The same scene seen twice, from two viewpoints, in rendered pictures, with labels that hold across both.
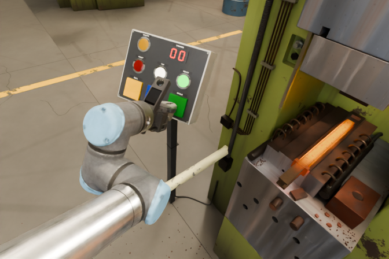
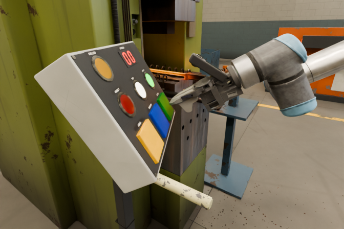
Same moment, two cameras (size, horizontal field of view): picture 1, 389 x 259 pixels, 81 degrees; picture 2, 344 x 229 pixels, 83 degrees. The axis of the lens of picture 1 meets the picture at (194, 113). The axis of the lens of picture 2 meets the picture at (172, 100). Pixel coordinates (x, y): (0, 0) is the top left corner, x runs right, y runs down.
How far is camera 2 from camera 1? 1.06 m
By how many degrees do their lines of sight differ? 88
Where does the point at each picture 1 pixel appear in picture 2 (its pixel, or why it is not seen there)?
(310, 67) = (177, 16)
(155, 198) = not seen: hidden behind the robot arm
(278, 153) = (179, 83)
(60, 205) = not seen: outside the picture
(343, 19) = not seen: outside the picture
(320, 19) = not seen: outside the picture
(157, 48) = (114, 63)
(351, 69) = (187, 8)
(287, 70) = (138, 42)
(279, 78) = not seen: hidden behind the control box
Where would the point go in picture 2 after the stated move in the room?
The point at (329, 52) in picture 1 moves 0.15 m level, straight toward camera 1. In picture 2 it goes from (180, 4) to (215, 3)
